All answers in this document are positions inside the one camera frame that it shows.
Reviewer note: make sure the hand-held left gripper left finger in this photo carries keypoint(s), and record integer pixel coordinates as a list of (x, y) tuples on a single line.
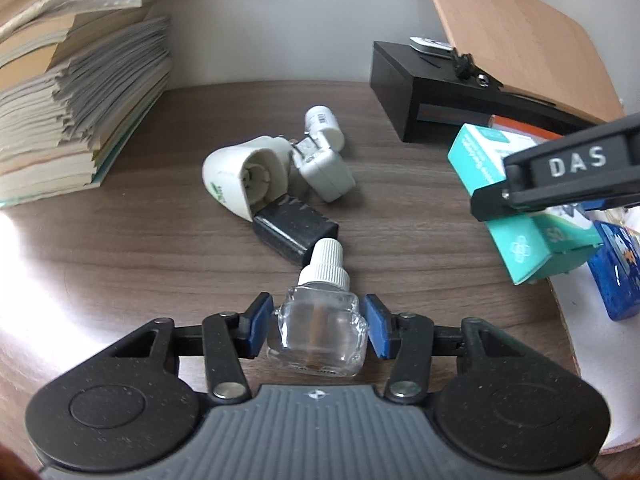
[(260, 322)]

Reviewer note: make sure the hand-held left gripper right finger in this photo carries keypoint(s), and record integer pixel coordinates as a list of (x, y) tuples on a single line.
[(380, 325)]

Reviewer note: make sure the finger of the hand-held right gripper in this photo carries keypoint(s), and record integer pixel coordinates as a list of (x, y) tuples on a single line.
[(492, 202)]

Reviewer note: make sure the teal bandage box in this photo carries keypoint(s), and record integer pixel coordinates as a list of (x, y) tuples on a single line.
[(520, 250)]

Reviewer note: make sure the clear bottle with white cap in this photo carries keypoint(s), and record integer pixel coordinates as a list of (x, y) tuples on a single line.
[(320, 330)]

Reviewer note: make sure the black power adapter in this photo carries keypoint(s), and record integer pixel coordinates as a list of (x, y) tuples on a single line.
[(290, 222)]

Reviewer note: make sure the blue cotton swab box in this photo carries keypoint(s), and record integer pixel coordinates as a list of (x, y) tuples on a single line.
[(617, 280)]

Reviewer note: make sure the white heater with leaf print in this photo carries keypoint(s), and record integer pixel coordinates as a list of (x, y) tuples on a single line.
[(225, 165)]

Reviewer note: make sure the white charger adapter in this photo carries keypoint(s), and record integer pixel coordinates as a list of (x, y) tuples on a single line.
[(325, 172)]

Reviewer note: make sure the white pill bottle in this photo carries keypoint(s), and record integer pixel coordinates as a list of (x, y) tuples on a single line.
[(322, 122)]

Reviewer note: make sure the wooden board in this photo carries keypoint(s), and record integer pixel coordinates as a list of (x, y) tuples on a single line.
[(525, 25)]

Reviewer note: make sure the black monitor stand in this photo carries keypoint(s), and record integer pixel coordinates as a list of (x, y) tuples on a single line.
[(395, 80)]

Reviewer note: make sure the small white device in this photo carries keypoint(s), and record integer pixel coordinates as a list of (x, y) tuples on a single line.
[(430, 47)]

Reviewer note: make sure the stack of books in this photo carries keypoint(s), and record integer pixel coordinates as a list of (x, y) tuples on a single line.
[(75, 100)]

